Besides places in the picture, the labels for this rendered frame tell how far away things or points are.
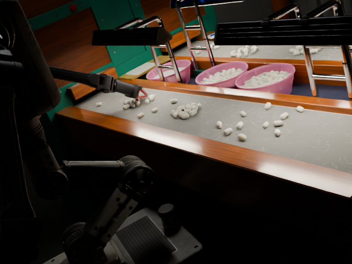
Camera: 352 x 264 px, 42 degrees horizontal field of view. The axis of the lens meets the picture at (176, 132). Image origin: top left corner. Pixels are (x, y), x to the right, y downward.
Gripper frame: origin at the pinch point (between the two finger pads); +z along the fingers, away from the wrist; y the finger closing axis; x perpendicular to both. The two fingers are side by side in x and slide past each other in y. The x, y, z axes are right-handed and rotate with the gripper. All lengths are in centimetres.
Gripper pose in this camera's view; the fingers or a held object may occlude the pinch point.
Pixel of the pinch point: (145, 95)
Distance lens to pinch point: 233.4
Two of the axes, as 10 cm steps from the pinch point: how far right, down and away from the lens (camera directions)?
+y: -6.1, -1.5, 7.8
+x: -2.5, 9.7, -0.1
